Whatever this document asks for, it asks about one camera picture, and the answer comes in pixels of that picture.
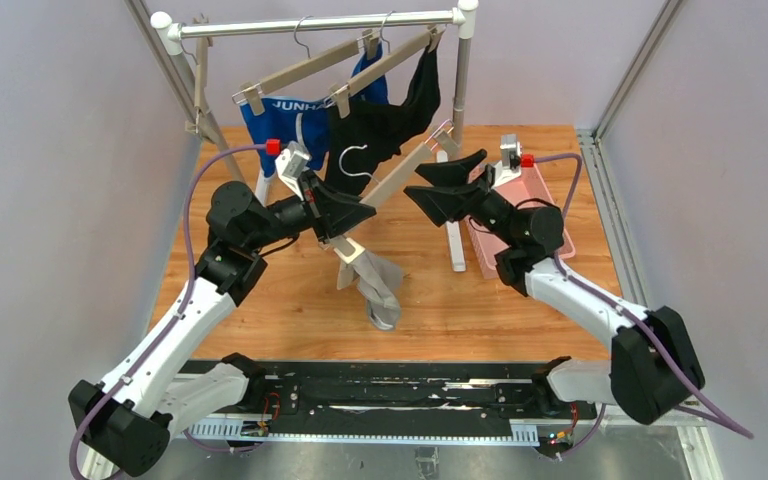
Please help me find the beige hanger of grey underwear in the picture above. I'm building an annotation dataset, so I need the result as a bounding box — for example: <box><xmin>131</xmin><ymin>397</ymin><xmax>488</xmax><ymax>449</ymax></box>
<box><xmin>360</xmin><ymin>119</ymin><xmax>466</xmax><ymax>272</ymax></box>

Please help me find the grey underwear beige waistband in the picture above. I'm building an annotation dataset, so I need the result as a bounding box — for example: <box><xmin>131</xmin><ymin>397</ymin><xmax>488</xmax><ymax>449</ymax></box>
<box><xmin>337</xmin><ymin>247</ymin><xmax>404</xmax><ymax>331</ymax></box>

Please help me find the blue underwear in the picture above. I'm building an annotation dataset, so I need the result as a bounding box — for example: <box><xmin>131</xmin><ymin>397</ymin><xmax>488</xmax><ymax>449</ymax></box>
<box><xmin>239</xmin><ymin>46</ymin><xmax>389</xmax><ymax>178</ymax></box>

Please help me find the beige hanger of blue underwear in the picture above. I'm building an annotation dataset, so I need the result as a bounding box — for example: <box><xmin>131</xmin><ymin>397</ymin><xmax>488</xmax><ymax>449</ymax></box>
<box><xmin>232</xmin><ymin>29</ymin><xmax>381</xmax><ymax>115</ymax></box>

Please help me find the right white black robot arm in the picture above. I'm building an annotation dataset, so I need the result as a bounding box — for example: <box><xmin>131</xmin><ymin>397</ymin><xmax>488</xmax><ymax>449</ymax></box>
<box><xmin>404</xmin><ymin>150</ymin><xmax>706</xmax><ymax>425</ymax></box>

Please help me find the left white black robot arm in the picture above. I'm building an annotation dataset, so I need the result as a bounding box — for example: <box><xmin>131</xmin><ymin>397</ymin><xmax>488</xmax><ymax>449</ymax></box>
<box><xmin>68</xmin><ymin>171</ymin><xmax>376</xmax><ymax>478</ymax></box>

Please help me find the black underwear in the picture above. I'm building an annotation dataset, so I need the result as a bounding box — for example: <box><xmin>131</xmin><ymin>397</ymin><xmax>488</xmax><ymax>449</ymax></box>
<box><xmin>324</xmin><ymin>49</ymin><xmax>441</xmax><ymax>196</ymax></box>

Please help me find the beige hanger of black underwear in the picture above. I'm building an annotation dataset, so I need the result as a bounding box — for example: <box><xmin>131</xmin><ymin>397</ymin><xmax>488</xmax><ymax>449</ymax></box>
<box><xmin>325</xmin><ymin>25</ymin><xmax>445</xmax><ymax>118</ymax></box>

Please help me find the empty beige clip hanger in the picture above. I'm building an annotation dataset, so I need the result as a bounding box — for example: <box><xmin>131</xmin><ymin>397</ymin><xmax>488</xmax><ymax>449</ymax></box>
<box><xmin>192</xmin><ymin>37</ymin><xmax>214</xmax><ymax>143</ymax></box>

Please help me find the pink plastic basket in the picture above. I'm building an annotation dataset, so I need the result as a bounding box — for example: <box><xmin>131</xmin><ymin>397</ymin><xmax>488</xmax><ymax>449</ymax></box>
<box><xmin>465</xmin><ymin>166</ymin><xmax>576</xmax><ymax>279</ymax></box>

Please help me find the white metal clothes rack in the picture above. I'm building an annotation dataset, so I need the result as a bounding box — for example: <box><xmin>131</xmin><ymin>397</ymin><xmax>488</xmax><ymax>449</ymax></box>
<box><xmin>150</xmin><ymin>0</ymin><xmax>480</xmax><ymax>274</ymax></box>

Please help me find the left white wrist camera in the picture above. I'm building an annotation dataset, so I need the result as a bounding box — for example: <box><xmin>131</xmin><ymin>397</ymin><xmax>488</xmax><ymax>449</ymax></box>
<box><xmin>275</xmin><ymin>141</ymin><xmax>311</xmax><ymax>199</ymax></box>

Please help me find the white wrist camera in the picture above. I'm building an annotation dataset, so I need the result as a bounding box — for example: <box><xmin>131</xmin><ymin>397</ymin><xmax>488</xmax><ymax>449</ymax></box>
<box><xmin>275</xmin><ymin>141</ymin><xmax>311</xmax><ymax>199</ymax></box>
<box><xmin>493</xmin><ymin>134</ymin><xmax>523</xmax><ymax>188</ymax></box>

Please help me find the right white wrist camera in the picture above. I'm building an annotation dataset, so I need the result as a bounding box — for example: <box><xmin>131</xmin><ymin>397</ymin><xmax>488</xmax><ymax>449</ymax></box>
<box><xmin>493</xmin><ymin>134</ymin><xmax>523</xmax><ymax>188</ymax></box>

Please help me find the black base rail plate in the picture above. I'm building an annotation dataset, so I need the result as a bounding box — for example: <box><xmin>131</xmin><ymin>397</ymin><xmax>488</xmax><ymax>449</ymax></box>
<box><xmin>190</xmin><ymin>361</ymin><xmax>599</xmax><ymax>445</ymax></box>

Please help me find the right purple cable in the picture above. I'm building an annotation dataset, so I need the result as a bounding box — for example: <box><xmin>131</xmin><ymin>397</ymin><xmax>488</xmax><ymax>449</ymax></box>
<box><xmin>520</xmin><ymin>152</ymin><xmax>755</xmax><ymax>441</ymax></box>

